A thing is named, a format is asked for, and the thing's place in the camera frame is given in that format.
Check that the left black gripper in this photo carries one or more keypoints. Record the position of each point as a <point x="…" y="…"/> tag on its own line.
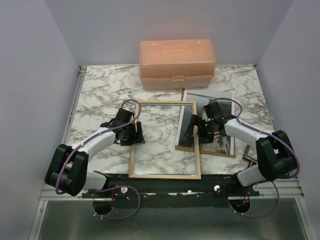
<point x="138" y="138"/>

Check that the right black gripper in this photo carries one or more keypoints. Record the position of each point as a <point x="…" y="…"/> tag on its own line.
<point x="205" y="138"/>

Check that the light wooden picture frame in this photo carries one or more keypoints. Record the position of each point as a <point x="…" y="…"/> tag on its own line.
<point x="158" y="158"/>

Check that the brown frame backing board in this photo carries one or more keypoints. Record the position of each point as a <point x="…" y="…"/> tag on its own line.
<point x="215" y="153"/>

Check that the aerial landscape photo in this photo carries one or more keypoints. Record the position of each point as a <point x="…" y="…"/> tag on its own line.
<point x="225" y="145"/>

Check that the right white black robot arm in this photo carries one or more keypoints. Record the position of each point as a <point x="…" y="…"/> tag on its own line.
<point x="276" y="158"/>

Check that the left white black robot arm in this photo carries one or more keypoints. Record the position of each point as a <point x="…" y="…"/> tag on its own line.
<point x="68" y="170"/>

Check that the orange translucent plastic box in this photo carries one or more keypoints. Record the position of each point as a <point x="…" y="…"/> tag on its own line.
<point x="176" y="64"/>

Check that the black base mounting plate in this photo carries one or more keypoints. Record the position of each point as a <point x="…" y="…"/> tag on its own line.
<point x="122" y="192"/>

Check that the aluminium rail frame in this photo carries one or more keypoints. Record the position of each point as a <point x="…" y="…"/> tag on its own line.
<point x="107" y="88"/>

